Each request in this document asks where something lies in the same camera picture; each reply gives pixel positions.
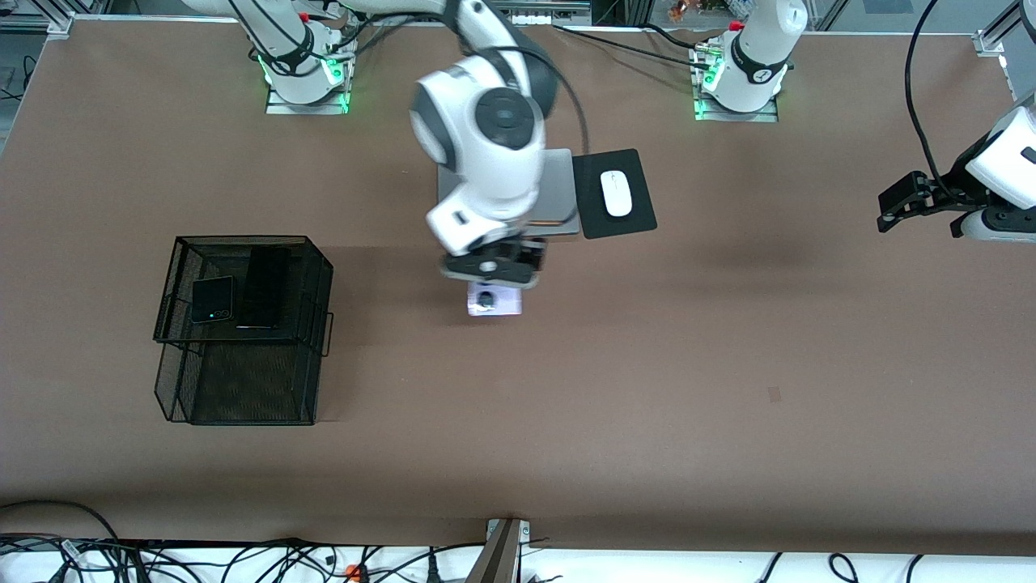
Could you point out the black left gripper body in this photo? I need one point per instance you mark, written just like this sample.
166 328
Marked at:
944 194

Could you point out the black mouse pad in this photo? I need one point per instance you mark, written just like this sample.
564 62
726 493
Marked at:
639 219

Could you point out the metal camera post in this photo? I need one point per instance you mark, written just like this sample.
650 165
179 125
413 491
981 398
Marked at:
498 555

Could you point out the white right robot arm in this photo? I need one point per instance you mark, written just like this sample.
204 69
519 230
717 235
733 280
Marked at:
486 170

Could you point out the white computer mouse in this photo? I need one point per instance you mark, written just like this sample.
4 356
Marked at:
617 194

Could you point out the black slab smartphone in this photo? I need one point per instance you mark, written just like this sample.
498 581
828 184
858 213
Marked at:
263 287

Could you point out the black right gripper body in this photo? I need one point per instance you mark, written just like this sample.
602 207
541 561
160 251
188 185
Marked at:
530 253

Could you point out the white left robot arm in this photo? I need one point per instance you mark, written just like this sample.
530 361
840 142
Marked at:
1008 154

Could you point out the silver rack device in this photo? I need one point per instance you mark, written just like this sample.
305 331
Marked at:
550 10

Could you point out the grey metal mounting plate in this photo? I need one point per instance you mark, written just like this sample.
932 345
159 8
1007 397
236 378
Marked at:
307 108
736 117

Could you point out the black mesh two-tier tray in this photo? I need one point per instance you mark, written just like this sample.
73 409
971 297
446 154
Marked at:
243 380

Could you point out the aluminium frame corner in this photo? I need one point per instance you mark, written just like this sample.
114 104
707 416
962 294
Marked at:
989 40
61 24

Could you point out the lilac flip phone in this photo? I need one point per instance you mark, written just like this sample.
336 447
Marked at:
506 306

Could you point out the dark flip phone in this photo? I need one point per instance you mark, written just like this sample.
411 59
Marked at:
212 300

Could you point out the silver closed laptop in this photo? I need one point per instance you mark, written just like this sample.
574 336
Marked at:
562 194

